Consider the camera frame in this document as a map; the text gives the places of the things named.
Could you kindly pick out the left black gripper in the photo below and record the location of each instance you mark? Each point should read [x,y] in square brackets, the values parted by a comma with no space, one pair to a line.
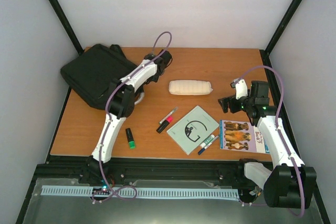
[155,80]

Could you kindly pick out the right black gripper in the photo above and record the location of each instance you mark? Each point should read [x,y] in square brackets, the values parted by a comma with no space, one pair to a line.
[225,105]

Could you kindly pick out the purple dog picture book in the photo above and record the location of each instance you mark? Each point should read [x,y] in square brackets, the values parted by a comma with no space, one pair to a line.
[241,136]

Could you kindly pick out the grey Gatsby book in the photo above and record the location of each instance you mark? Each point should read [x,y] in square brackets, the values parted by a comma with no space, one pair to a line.
[192,129]

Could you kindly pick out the black student bag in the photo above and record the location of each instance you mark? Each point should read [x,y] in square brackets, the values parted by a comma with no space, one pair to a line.
[91,73]

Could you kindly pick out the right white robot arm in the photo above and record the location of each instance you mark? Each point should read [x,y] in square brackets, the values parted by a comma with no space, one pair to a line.
[290,183]

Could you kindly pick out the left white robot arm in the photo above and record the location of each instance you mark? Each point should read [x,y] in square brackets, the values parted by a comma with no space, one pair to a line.
[121,102]

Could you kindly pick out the cream quilted pencil case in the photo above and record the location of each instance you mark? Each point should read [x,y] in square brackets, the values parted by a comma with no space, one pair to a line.
[190,87]

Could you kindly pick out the white glue stick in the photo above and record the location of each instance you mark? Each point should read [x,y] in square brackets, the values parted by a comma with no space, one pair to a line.
[207,141]

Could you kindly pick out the slim white pen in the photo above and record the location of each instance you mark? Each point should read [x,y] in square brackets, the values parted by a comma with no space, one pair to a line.
[169,114]

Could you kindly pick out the blue whiteboard marker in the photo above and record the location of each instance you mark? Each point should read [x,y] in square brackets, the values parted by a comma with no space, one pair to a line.
[208,145]

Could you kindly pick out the pink highlighter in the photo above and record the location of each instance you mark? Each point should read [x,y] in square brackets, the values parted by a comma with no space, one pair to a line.
[164,124]

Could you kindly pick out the green highlighter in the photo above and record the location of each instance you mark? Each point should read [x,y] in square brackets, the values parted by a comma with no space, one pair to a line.
[130,138]

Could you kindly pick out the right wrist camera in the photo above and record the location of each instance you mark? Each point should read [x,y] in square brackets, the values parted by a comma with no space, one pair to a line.
[240,87]

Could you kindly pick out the silver bag handle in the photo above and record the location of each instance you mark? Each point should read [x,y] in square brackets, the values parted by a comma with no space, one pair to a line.
[140,98]

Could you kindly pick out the right black frame post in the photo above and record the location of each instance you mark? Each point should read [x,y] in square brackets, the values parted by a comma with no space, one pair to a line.
[288,15]

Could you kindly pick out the black frame post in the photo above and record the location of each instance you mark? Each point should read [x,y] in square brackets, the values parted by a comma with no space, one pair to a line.
[66,25]
[288,15]

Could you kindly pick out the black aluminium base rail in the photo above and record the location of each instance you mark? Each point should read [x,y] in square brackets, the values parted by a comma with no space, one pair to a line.
[125,170]

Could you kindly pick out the left black frame post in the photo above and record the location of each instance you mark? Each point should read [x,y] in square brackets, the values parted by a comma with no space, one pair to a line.
[66,25]

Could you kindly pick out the light blue cable duct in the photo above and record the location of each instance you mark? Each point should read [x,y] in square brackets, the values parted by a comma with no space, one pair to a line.
[141,193]

